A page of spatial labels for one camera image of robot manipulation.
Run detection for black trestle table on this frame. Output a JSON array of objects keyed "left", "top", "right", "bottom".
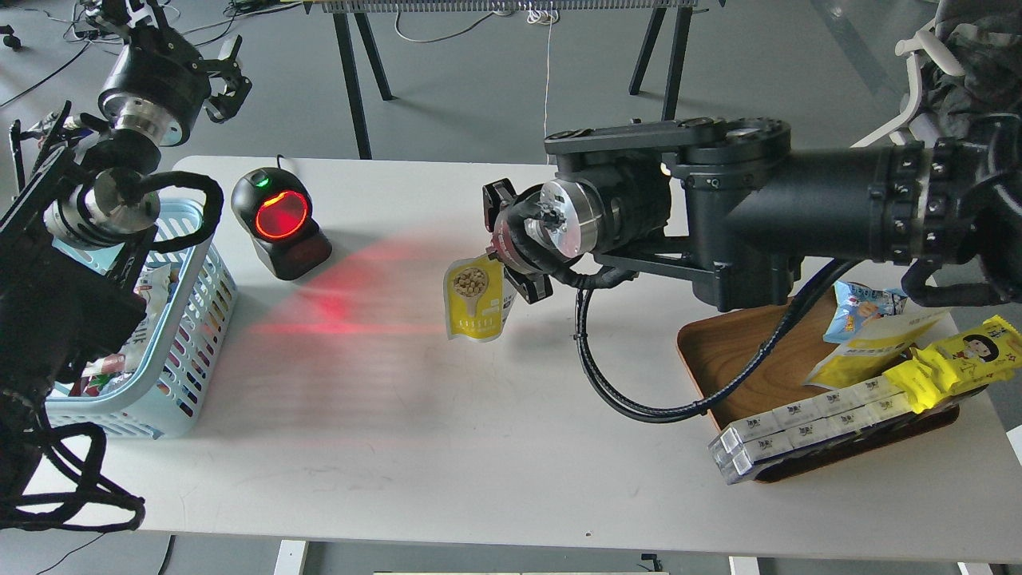
[{"left": 299, "top": 6, "right": 695, "bottom": 163}]

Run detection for white hanging cable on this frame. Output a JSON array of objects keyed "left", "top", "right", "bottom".
[{"left": 527, "top": 0, "right": 560, "bottom": 137}]

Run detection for black floor cables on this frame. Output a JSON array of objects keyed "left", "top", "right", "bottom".
[{"left": 0, "top": 0, "right": 240, "bottom": 113}]

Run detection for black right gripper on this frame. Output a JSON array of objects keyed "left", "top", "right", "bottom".
[{"left": 482, "top": 179, "right": 607, "bottom": 304}]

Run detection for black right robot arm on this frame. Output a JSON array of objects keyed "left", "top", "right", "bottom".
[{"left": 483, "top": 113, "right": 1021, "bottom": 423}]

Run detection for wooden tray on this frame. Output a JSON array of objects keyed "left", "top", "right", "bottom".
[{"left": 675, "top": 287, "right": 961, "bottom": 483}]

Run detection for yellow flat snack pouch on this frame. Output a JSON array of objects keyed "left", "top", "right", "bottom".
[{"left": 802, "top": 305, "right": 950, "bottom": 390}]

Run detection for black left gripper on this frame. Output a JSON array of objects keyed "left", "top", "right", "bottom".
[{"left": 83, "top": 1, "right": 252, "bottom": 147}]

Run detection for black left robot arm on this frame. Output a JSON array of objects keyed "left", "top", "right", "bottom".
[{"left": 1, "top": 1, "right": 252, "bottom": 533}]

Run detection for blue snack bag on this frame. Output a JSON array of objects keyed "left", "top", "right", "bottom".
[{"left": 822, "top": 280, "right": 908, "bottom": 343}]

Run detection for white red snack bag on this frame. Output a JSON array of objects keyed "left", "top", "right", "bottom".
[{"left": 67, "top": 263, "right": 181, "bottom": 397}]

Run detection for clear boxed snack pack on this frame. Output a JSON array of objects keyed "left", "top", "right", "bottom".
[
  {"left": 708, "top": 376, "right": 913, "bottom": 474},
  {"left": 708, "top": 395, "right": 913, "bottom": 485}
]

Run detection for light blue plastic basket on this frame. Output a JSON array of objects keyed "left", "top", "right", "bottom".
[{"left": 46, "top": 241, "right": 236, "bottom": 439}]

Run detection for black barcode scanner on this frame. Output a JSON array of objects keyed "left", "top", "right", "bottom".
[{"left": 231, "top": 154, "right": 333, "bottom": 280}]

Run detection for bright yellow snack bag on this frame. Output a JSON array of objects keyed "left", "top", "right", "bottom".
[{"left": 882, "top": 315, "right": 1021, "bottom": 414}]

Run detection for yellow chickpea snack pouch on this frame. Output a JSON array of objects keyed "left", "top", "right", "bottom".
[{"left": 444, "top": 254, "right": 517, "bottom": 343}]

